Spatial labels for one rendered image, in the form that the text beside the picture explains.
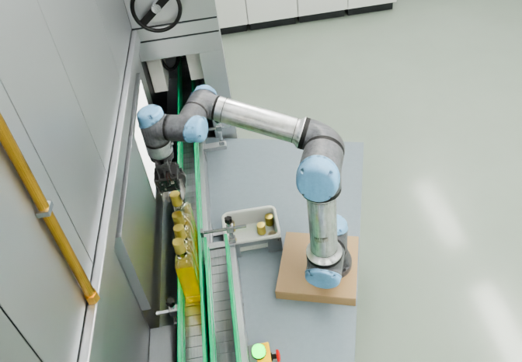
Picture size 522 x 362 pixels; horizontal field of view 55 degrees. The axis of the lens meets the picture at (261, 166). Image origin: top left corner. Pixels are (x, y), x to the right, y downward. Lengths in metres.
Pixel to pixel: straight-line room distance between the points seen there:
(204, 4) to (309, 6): 3.18
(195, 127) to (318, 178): 0.36
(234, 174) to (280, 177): 0.22
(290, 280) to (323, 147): 0.66
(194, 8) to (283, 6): 3.10
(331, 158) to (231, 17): 4.04
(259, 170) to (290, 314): 0.79
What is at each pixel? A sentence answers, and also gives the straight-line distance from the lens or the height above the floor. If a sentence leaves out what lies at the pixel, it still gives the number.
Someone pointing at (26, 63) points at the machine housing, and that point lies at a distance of 1.10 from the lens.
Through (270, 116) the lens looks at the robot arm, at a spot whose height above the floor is 1.46.
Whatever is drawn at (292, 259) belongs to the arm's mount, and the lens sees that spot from 1.93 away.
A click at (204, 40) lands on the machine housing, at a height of 1.30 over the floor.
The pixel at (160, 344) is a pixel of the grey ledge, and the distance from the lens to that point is 1.70.
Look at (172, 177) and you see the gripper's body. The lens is 1.53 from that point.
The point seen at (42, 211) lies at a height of 1.69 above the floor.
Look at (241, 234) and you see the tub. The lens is 2.06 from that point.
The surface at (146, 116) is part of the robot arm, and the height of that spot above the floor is 1.54.
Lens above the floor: 2.29
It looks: 40 degrees down
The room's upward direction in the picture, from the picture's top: 8 degrees counter-clockwise
